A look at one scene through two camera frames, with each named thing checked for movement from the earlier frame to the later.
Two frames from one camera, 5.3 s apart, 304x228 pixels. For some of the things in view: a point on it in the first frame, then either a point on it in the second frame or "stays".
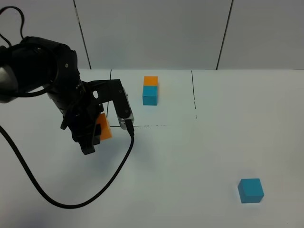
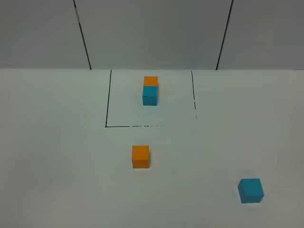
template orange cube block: (150, 80) stays
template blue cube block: (150, 95) stays
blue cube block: (250, 190) stays
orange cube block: (105, 130) -> (140, 156)
